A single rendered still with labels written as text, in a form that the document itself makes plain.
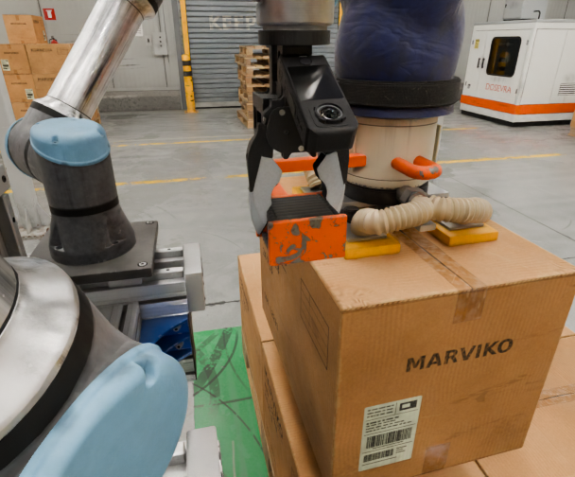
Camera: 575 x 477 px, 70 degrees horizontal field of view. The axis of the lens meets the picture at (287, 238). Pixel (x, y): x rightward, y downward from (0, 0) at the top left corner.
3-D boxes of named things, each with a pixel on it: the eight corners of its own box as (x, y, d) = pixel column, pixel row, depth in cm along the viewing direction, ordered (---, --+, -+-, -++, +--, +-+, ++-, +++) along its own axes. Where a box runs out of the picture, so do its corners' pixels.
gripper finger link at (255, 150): (274, 194, 47) (301, 119, 44) (278, 200, 45) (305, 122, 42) (235, 184, 45) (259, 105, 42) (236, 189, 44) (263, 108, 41)
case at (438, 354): (523, 448, 81) (584, 270, 64) (330, 500, 72) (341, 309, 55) (383, 289, 134) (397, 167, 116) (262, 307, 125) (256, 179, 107)
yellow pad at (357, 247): (400, 254, 69) (404, 226, 67) (344, 261, 67) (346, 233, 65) (331, 190, 99) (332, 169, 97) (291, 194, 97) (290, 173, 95)
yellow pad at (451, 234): (497, 240, 74) (504, 215, 71) (448, 247, 71) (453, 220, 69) (403, 184, 103) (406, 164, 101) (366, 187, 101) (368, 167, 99)
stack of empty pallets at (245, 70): (305, 126, 747) (307, 45, 690) (245, 128, 724) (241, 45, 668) (289, 114, 860) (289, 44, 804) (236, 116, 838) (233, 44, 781)
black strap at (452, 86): (486, 105, 68) (491, 79, 66) (355, 112, 63) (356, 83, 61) (415, 91, 88) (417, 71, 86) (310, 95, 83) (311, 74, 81)
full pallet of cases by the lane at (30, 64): (89, 136, 666) (63, 12, 591) (19, 139, 645) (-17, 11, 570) (101, 123, 773) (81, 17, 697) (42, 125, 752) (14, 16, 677)
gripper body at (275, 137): (312, 139, 51) (315, 30, 46) (337, 157, 44) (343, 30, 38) (252, 143, 50) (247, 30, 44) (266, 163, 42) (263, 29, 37)
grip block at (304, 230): (345, 256, 46) (348, 215, 44) (270, 267, 44) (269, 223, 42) (322, 227, 53) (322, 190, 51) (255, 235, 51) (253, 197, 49)
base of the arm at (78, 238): (40, 270, 72) (24, 217, 67) (61, 234, 85) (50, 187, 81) (131, 260, 75) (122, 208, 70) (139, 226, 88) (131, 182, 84)
